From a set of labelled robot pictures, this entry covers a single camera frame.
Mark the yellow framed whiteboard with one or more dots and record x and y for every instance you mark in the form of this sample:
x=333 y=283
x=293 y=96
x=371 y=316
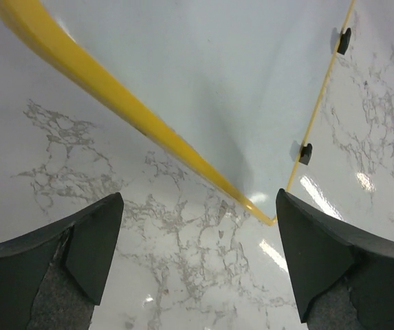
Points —
x=230 y=88

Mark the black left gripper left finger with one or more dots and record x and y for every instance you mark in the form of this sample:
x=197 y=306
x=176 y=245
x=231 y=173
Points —
x=55 y=276

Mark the black whiteboard stand foot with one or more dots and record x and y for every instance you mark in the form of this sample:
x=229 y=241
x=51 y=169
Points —
x=344 y=41
x=305 y=154

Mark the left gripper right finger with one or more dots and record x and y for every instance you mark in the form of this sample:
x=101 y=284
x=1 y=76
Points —
x=342 y=276

